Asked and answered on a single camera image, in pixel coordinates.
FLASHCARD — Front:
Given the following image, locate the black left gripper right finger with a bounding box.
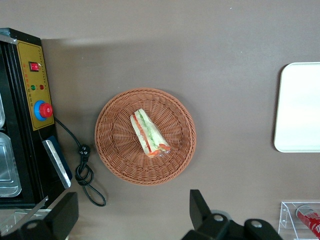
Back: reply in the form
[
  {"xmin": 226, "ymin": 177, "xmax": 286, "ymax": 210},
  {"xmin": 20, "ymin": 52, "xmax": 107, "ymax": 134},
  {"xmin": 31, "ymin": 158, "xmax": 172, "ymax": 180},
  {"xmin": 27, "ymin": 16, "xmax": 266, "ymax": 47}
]
[{"xmin": 181, "ymin": 189, "xmax": 284, "ymax": 240}]

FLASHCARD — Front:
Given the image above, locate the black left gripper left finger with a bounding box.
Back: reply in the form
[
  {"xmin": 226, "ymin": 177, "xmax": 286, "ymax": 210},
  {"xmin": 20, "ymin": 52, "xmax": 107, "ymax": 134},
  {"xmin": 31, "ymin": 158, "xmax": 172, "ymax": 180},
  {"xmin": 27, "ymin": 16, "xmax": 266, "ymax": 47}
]
[{"xmin": 0, "ymin": 191, "xmax": 80, "ymax": 240}]

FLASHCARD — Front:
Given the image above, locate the triangle sandwich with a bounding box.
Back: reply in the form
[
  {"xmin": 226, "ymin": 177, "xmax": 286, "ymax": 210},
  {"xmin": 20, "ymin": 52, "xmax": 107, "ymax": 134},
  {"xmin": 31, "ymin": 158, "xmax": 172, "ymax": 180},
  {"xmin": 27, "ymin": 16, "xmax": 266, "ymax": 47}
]
[{"xmin": 129, "ymin": 107, "xmax": 172, "ymax": 159}]

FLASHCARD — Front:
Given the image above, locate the round brown wicker basket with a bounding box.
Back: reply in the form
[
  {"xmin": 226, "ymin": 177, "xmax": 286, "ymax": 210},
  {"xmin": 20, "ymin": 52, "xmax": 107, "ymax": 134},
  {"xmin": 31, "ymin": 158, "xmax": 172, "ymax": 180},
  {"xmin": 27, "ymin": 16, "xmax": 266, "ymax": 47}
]
[{"xmin": 94, "ymin": 87, "xmax": 197, "ymax": 186}]

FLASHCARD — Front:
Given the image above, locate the cream plastic tray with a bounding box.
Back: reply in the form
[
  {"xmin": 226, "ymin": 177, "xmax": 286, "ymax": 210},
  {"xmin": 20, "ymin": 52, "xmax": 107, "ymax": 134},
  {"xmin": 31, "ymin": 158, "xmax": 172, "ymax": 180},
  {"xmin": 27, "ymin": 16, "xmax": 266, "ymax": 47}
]
[{"xmin": 273, "ymin": 61, "xmax": 320, "ymax": 153}]

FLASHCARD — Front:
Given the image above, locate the foil container in machine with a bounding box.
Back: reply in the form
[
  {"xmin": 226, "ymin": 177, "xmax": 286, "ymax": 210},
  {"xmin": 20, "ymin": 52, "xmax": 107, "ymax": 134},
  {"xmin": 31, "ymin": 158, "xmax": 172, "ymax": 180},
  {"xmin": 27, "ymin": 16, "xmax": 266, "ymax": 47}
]
[
  {"xmin": 0, "ymin": 131, "xmax": 23, "ymax": 198},
  {"xmin": 0, "ymin": 92, "xmax": 7, "ymax": 129}
]

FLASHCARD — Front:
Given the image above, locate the clear acrylic bottle rack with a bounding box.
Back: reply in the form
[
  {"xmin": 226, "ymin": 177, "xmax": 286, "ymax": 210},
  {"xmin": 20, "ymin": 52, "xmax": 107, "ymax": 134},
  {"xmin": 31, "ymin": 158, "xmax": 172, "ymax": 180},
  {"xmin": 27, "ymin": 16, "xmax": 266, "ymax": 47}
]
[{"xmin": 277, "ymin": 200, "xmax": 320, "ymax": 240}]

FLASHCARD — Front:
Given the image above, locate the red cola bottle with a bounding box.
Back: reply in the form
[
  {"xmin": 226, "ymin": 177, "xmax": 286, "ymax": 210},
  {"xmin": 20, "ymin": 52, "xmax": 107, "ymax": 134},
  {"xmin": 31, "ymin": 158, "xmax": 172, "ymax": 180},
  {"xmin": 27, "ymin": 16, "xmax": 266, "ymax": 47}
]
[{"xmin": 295, "ymin": 205, "xmax": 320, "ymax": 240}]

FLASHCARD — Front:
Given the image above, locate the red emergency stop button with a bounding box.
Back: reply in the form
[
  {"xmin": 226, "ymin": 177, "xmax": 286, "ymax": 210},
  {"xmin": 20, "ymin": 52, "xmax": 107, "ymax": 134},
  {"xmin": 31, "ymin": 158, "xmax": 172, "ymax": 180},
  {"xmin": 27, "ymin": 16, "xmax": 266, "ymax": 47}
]
[{"xmin": 33, "ymin": 99, "xmax": 54, "ymax": 122}]

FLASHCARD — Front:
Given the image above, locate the black sealing machine yellow panel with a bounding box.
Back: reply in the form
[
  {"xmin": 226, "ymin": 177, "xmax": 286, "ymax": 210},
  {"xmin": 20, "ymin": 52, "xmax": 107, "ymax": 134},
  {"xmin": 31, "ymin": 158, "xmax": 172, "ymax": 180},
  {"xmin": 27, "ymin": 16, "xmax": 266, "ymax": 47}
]
[{"xmin": 0, "ymin": 27, "xmax": 74, "ymax": 236}]

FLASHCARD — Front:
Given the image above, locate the black power cable with plug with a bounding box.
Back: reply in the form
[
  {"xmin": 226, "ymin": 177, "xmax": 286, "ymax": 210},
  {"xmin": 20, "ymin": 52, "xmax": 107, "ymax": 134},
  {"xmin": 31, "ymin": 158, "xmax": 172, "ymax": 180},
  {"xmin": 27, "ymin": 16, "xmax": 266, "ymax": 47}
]
[{"xmin": 53, "ymin": 116, "xmax": 107, "ymax": 207}]

